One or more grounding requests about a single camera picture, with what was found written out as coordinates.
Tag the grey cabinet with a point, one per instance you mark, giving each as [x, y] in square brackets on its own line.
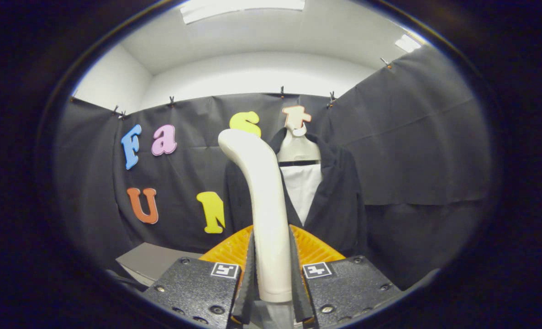
[152, 260]

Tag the long ceiling light panel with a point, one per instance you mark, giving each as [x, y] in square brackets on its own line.
[243, 9]

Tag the black backdrop cloth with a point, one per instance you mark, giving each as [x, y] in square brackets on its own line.
[412, 137]

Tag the small ceiling light panel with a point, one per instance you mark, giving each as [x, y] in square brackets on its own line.
[407, 43]

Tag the white garment steamer head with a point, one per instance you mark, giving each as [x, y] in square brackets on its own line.
[268, 205]

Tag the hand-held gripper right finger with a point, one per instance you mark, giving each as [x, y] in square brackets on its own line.
[297, 288]

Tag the beige plastic hanger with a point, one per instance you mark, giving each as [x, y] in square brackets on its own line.
[296, 151]

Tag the row of backdrop clips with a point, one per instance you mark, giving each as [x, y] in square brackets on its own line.
[171, 100]

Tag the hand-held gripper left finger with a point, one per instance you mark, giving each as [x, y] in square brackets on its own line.
[249, 283]

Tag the black blazer jacket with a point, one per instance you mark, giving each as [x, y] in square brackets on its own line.
[339, 196]

